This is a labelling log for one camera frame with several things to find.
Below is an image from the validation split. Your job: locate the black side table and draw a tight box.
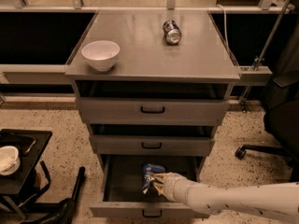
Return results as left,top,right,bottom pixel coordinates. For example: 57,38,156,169
0,129,52,219

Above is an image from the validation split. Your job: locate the grey top drawer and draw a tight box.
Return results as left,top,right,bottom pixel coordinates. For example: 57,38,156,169
76,80,228,126

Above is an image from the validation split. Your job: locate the white bowl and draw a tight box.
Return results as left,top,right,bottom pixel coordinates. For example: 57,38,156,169
81,40,121,72

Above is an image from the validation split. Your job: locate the black office chair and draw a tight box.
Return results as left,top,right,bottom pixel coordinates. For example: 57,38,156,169
235,26,299,182

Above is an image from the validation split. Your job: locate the grey drawer cabinet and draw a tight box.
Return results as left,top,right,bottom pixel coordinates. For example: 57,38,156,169
64,8,243,161

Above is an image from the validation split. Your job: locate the grey drawer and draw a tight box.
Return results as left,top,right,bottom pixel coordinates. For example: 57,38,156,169
76,80,228,126
90,155,209,218
90,124,215,157

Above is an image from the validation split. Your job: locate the white cup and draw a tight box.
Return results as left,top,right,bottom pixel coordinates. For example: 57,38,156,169
0,146,21,175

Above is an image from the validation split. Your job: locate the grey middle drawer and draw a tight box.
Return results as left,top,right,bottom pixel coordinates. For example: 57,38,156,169
90,124,215,157

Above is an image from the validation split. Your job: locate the blue chip bag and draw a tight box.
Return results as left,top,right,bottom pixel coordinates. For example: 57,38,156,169
142,163,165,194

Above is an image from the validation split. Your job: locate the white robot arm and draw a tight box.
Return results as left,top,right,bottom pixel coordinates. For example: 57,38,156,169
153,173,299,224

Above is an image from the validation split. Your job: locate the grey bottom drawer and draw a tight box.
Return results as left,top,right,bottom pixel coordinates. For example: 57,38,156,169
90,155,209,218

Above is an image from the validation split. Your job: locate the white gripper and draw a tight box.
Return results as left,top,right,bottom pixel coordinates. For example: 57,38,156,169
152,173,194,203

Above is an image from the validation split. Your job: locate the soda can lying down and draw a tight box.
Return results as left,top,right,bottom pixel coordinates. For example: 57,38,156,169
163,20,182,45

